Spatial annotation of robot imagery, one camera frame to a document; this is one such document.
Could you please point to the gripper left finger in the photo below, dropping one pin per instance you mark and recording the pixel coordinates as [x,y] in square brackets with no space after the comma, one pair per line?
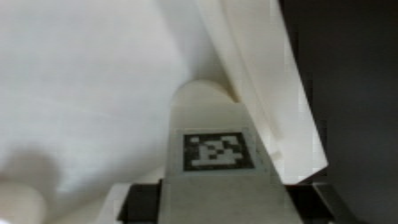
[140,205]

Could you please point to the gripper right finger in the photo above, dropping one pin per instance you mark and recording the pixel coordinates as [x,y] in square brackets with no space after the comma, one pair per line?
[320,205]

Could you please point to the white leg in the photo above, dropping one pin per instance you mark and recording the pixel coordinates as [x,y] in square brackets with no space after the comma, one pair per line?
[220,186]

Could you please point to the white square tabletop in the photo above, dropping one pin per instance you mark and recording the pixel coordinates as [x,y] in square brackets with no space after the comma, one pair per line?
[97,55]

